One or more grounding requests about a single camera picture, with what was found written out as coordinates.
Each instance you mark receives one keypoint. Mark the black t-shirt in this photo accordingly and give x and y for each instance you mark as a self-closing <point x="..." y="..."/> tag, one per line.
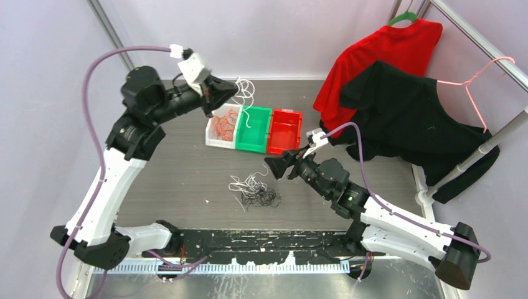
<point x="400" y="115"/>

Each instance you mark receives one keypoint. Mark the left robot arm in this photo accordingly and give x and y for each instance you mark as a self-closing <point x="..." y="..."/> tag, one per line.
<point x="91" y="234"/>

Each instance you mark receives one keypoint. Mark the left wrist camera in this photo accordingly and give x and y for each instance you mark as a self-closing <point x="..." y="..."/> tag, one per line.
<point x="192" y="66"/>

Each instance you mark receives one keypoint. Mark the green plastic bin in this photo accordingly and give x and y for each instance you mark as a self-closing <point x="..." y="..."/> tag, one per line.
<point x="253" y="128"/>

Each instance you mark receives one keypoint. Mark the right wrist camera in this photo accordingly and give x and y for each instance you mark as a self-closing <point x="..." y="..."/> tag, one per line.
<point x="316" y="139"/>

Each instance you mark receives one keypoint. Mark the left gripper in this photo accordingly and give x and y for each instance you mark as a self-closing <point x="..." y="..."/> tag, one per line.
<point x="215" y="94"/>

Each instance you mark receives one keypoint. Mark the red plastic bin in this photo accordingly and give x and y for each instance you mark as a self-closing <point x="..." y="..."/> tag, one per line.
<point x="284" y="132"/>

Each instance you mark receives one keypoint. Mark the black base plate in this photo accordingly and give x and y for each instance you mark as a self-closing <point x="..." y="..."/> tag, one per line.
<point x="264" y="247"/>

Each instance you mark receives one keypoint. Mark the white plastic bin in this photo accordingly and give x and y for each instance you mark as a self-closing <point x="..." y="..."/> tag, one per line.
<point x="221" y="129"/>

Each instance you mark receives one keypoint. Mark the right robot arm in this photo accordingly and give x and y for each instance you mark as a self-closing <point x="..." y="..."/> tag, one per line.
<point x="452" y="253"/>

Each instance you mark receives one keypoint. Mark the metal clothes rack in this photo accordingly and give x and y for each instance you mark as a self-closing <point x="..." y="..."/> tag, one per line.
<point x="425" y="194"/>

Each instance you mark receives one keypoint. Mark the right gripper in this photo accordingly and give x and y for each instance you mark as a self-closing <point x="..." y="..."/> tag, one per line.
<point x="279" y="164"/>

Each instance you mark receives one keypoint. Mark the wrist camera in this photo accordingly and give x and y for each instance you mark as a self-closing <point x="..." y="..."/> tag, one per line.
<point x="316" y="139"/>
<point x="192" y="66"/>

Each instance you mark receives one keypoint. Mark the red t-shirt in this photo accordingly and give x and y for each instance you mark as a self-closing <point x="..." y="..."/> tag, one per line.
<point x="407" y="48"/>

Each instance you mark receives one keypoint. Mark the green hanger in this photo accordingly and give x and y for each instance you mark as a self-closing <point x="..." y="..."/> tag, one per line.
<point x="407" y="15"/>

